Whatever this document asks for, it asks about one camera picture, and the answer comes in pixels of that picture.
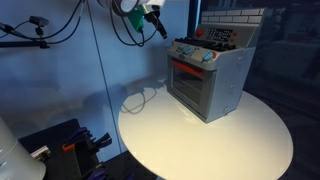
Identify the grey oven door with window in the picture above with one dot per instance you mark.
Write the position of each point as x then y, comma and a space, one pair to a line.
190, 86

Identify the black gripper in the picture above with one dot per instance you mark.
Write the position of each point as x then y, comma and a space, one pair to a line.
153, 16

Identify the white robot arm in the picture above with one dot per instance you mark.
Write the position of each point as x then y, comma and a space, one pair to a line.
130, 5

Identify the small silver metal block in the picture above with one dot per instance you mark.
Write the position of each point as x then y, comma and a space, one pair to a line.
41, 152

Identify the black tool holder box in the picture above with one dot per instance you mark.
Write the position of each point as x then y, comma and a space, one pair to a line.
56, 156

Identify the small black mounted camera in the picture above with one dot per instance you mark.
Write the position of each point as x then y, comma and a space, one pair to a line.
39, 21

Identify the grey toy stove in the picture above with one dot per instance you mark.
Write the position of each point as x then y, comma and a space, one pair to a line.
230, 73

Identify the red round stove knob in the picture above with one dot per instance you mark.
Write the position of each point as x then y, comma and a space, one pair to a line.
199, 32

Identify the white cylindrical housing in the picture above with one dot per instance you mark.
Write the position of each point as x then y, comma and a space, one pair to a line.
16, 156

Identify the blue stove dial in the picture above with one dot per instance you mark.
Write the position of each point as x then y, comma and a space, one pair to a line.
180, 49
207, 56
188, 50

